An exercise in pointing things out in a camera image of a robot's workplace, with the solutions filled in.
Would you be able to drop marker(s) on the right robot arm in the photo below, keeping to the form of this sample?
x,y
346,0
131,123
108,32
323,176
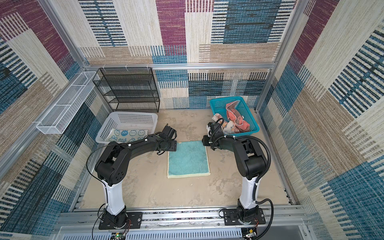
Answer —
x,y
252,165

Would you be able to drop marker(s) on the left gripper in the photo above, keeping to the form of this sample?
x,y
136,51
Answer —
x,y
174,145

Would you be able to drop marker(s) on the white plastic basket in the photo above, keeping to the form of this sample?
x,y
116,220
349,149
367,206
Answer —
x,y
127,121

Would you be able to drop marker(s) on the yellow green towel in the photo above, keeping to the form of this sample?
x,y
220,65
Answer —
x,y
190,160

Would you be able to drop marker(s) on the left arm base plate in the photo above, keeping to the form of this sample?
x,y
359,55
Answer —
x,y
125,221

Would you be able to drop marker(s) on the black wire shelf rack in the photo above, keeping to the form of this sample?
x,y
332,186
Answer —
x,y
128,89

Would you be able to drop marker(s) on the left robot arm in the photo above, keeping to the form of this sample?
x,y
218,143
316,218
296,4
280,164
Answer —
x,y
112,168

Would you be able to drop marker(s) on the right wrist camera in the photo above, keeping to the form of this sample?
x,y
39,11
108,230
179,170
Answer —
x,y
210,128

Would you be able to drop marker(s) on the pink red towel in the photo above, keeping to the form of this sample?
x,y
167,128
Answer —
x,y
234,116

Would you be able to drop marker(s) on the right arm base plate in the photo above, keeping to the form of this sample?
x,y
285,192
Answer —
x,y
239,216

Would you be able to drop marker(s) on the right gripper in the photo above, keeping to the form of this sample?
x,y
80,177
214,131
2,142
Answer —
x,y
205,142

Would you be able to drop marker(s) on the blue bunny towel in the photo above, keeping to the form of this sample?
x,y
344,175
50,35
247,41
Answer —
x,y
125,136

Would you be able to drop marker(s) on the aluminium front rail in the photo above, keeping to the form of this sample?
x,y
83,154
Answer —
x,y
155,219

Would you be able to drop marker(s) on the teal plastic basket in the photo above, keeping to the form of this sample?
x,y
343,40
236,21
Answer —
x,y
218,107

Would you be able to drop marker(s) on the white wire wall basket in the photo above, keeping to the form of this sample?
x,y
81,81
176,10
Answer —
x,y
58,118

